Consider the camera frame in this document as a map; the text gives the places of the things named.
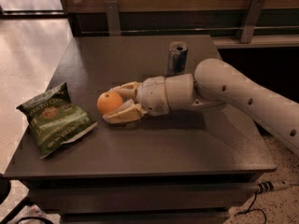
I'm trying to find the right metal wall bracket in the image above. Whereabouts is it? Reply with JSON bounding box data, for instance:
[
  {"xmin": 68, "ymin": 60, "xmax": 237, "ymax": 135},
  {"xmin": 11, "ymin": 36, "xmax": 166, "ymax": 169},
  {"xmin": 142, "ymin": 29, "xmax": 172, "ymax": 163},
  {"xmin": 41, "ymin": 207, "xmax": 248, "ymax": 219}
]
[{"xmin": 238, "ymin": 0, "xmax": 266, "ymax": 44}]

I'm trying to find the black chair base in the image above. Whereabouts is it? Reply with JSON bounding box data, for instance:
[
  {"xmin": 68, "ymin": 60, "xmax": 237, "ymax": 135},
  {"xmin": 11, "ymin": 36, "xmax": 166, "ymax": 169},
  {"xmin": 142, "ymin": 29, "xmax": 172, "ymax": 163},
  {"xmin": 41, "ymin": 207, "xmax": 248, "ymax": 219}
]
[{"xmin": 0, "ymin": 173, "xmax": 55, "ymax": 224}]

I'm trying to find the silver blue energy drink can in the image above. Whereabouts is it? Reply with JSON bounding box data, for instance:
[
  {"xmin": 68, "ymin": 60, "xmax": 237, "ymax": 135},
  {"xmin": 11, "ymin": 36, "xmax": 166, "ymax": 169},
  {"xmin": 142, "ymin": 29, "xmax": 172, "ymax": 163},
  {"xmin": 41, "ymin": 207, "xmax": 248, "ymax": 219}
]
[{"xmin": 167, "ymin": 41, "xmax": 188, "ymax": 77}]

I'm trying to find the orange fruit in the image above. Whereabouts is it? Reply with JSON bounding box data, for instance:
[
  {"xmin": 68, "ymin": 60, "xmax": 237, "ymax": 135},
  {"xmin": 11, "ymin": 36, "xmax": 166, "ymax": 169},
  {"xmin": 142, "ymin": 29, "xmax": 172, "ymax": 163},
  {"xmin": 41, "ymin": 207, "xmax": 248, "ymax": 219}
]
[{"xmin": 97, "ymin": 91, "xmax": 123, "ymax": 115}]

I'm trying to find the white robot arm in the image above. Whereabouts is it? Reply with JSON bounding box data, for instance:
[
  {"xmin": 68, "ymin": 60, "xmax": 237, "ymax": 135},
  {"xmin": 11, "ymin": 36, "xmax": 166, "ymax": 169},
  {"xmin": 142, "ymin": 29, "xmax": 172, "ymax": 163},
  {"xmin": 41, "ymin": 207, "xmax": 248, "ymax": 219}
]
[{"xmin": 102, "ymin": 58, "xmax": 299, "ymax": 155}]

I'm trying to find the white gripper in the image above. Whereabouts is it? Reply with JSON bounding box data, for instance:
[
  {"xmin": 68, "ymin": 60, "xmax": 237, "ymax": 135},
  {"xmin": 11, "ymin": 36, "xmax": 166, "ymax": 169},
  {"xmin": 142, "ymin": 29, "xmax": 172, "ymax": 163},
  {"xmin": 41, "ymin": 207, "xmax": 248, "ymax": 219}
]
[{"xmin": 103, "ymin": 77, "xmax": 170, "ymax": 124}]

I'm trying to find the striped cable plug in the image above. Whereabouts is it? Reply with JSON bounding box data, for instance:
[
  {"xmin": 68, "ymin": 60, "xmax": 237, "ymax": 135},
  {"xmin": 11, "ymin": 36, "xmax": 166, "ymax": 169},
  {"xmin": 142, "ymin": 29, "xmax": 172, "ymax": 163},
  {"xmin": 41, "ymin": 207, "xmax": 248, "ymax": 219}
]
[{"xmin": 255, "ymin": 179, "xmax": 292, "ymax": 194}]

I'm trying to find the dark grey drawer cabinet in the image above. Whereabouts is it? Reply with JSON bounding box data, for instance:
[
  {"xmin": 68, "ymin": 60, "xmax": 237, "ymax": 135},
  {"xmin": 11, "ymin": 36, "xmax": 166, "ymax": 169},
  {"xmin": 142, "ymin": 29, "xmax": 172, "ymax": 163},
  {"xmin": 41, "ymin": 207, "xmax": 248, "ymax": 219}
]
[{"xmin": 4, "ymin": 35, "xmax": 277, "ymax": 224}]

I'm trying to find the metal wall bracket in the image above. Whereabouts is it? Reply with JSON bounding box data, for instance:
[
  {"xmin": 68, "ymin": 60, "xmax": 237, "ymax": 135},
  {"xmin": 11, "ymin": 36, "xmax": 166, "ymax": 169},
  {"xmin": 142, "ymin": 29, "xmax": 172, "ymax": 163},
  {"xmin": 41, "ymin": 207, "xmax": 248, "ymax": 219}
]
[
  {"xmin": 105, "ymin": 0, "xmax": 121, "ymax": 36},
  {"xmin": 238, "ymin": 0, "xmax": 266, "ymax": 44}
]

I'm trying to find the black cable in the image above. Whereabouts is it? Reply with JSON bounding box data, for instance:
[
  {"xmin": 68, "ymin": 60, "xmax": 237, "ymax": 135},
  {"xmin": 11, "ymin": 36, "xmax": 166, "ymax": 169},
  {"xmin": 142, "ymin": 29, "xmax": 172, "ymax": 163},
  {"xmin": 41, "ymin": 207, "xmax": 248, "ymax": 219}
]
[{"xmin": 236, "ymin": 192, "xmax": 268, "ymax": 224}]

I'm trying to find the left metal wall bracket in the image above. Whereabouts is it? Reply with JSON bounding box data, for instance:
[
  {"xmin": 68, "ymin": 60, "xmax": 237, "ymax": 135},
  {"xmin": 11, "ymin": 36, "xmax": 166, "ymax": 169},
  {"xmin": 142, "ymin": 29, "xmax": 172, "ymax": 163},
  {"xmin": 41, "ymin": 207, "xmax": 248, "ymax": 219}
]
[{"xmin": 105, "ymin": 0, "xmax": 121, "ymax": 36}]

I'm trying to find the green jalapeno chip bag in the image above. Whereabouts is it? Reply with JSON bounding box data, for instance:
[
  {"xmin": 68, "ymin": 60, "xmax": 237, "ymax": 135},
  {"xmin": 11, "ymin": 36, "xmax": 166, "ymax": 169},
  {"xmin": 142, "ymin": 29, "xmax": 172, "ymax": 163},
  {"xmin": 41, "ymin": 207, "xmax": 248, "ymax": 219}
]
[{"xmin": 17, "ymin": 83, "xmax": 97, "ymax": 159}]

